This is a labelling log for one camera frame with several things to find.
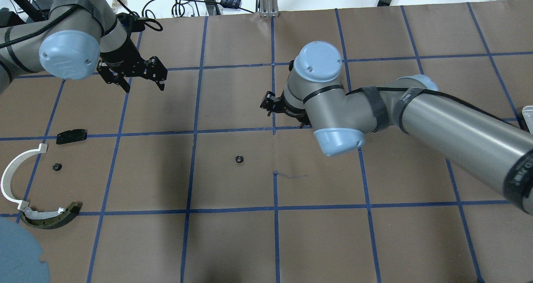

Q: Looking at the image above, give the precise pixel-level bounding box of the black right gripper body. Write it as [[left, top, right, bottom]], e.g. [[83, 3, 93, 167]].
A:
[[259, 91, 311, 128]]

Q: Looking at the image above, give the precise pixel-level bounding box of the dark green brake shoe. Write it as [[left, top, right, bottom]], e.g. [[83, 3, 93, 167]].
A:
[[21, 202, 82, 230]]

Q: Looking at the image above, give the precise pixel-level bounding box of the white curved plastic piece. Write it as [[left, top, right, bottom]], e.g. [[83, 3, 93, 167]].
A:
[[1, 143, 48, 211]]

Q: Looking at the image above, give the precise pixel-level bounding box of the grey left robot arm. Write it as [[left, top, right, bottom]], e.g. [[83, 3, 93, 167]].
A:
[[0, 0, 168, 93]]

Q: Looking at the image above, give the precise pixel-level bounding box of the small blue black box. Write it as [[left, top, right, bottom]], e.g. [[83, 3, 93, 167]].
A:
[[219, 0, 242, 9]]

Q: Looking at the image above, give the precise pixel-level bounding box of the aluminium frame post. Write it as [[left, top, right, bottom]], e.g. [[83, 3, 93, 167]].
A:
[[256, 0, 279, 18]]

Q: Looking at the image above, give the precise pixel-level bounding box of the black metal bracket plate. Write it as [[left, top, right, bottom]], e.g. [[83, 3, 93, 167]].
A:
[[56, 128, 88, 145]]

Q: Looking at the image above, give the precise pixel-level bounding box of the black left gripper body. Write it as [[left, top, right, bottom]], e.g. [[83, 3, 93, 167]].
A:
[[97, 40, 168, 84]]

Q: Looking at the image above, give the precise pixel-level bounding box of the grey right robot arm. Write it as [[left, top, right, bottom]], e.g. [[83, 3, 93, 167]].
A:
[[259, 41, 533, 214]]

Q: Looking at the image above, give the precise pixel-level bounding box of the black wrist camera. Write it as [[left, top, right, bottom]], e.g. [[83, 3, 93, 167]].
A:
[[116, 12, 164, 37]]

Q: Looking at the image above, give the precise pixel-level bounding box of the white plastic tray edge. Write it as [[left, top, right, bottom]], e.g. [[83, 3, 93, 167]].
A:
[[521, 105, 533, 134]]

